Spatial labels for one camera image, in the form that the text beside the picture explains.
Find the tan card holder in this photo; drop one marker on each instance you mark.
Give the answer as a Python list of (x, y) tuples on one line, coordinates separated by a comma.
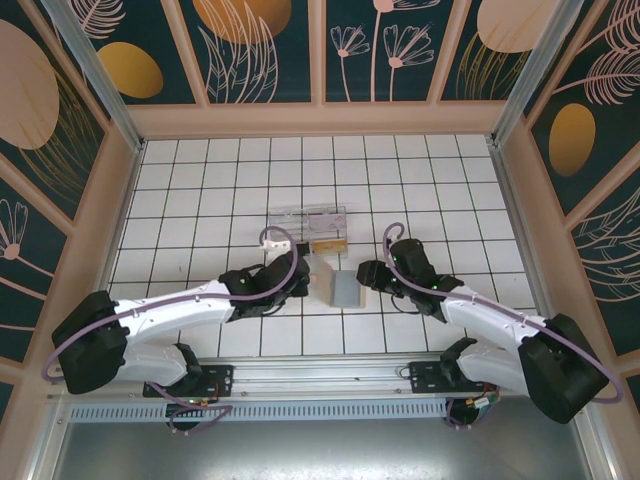
[(322, 280)]

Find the clear acrylic box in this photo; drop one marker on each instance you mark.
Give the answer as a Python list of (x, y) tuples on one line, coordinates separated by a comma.
[(287, 220)]

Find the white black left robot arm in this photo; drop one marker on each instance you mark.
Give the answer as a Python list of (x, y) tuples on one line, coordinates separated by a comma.
[(170, 306)]

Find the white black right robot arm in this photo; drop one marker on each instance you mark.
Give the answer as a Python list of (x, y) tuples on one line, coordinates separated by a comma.
[(485, 311)]

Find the blue card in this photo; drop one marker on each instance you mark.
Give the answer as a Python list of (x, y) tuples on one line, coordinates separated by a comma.
[(347, 289)]

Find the black card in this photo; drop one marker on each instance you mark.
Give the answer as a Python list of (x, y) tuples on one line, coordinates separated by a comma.
[(303, 248)]

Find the gold card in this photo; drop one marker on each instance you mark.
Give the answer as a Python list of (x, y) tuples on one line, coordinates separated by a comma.
[(330, 246)]

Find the pink white card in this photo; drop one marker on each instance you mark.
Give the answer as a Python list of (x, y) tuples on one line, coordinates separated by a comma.
[(327, 225)]

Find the yellow green connector plugs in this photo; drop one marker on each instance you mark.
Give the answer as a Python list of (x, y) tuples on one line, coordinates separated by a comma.
[(482, 401)]

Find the grey sheet metal panel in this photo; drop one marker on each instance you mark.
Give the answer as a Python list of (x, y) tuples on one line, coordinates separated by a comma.
[(320, 450)]

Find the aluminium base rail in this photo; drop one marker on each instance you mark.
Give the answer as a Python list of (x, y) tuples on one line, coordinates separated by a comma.
[(325, 377)]

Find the aluminium side rail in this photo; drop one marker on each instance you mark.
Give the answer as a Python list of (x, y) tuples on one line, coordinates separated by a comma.
[(526, 240), (114, 240)]

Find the aluminium corner post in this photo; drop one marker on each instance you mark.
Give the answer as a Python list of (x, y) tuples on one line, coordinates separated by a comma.
[(98, 75), (527, 75)]

